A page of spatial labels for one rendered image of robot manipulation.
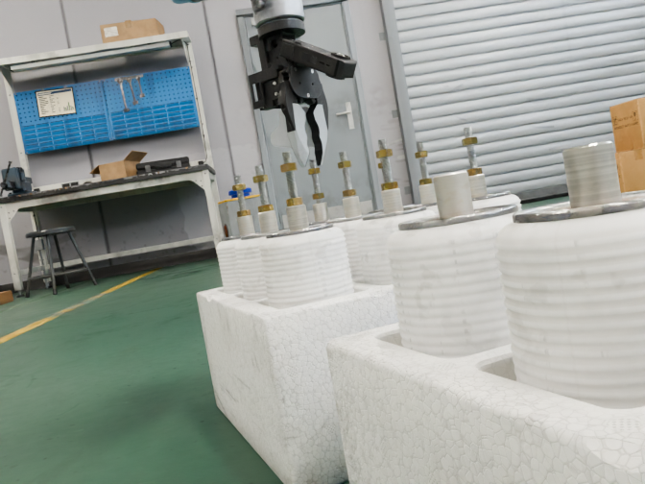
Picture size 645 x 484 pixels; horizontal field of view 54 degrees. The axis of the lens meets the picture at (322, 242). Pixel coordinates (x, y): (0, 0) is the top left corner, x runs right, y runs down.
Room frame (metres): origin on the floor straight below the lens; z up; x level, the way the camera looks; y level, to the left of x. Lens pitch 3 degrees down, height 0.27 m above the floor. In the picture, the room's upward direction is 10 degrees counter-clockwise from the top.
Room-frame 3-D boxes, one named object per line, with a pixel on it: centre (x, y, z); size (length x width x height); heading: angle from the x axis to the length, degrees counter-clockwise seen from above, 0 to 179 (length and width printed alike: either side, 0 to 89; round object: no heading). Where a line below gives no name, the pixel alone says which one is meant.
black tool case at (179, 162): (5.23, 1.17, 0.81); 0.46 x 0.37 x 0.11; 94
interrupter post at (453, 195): (0.41, -0.09, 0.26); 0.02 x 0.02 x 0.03
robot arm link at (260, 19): (0.97, 0.01, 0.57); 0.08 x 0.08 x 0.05
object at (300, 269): (0.70, 0.02, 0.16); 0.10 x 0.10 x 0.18
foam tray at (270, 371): (0.85, -0.05, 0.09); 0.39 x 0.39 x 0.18; 20
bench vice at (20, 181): (4.83, 2.20, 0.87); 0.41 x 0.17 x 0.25; 4
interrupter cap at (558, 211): (0.30, -0.13, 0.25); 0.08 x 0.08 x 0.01
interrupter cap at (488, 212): (0.41, -0.09, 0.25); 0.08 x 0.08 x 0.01
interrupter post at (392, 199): (0.74, -0.09, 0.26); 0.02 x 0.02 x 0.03
